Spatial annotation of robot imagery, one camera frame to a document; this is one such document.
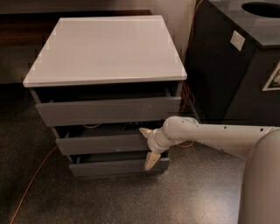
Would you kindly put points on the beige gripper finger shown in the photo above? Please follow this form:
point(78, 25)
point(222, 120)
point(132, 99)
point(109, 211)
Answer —
point(145, 132)
point(151, 160)

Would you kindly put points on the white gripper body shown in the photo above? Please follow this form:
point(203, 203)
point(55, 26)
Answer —
point(152, 142)

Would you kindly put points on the grey drawer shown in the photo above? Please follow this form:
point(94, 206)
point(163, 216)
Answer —
point(108, 111)
point(106, 138)
point(107, 164)

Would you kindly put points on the blue chip bag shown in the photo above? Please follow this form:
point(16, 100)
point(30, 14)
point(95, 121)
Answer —
point(137, 125)

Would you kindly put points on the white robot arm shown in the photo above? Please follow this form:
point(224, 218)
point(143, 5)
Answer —
point(258, 145)

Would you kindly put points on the grey bottom drawer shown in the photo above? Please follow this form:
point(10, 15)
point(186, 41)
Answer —
point(107, 164)

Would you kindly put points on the grey three-drawer cabinet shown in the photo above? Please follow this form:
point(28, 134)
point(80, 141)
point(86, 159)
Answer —
point(106, 58)

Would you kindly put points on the grey top drawer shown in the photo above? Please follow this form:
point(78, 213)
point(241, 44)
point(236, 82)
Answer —
point(108, 111)

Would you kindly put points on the black trash bin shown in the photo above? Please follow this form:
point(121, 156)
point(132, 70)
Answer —
point(227, 83)

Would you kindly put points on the white label on bin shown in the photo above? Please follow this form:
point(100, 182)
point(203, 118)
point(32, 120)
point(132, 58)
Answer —
point(237, 40)

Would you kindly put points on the framed sign on bin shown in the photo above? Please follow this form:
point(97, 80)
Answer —
point(273, 82)

